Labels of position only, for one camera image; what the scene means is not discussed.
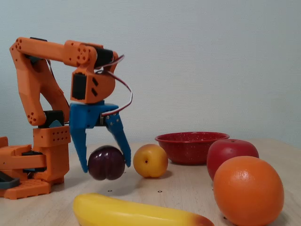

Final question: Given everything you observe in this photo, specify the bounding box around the yellow orange peach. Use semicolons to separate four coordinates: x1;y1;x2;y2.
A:
133;144;169;178

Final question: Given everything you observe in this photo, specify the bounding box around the red apple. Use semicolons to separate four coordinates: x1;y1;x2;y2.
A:
206;138;260;182

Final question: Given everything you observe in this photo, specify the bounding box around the red speckled bowl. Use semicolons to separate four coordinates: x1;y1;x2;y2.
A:
154;131;230;165

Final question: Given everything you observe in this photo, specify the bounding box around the dark grey table clamp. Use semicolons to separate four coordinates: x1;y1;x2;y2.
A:
0;170;21;190

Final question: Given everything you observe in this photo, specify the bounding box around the orange fruit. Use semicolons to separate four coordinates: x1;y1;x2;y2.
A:
213;155;285;226

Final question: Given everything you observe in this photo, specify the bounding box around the dark purple plum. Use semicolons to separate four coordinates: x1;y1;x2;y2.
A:
87;145;126;181

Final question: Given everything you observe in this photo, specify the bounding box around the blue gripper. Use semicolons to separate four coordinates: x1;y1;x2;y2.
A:
69;100;132;174

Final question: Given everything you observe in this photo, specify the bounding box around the yellow banana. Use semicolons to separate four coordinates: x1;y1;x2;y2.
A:
72;192;215;226

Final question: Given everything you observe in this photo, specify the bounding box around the orange robot base mount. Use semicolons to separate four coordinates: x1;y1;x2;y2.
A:
0;136;64;201

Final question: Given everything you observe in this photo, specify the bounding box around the white red black servo cable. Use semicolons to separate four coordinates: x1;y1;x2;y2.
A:
94;54;134;117

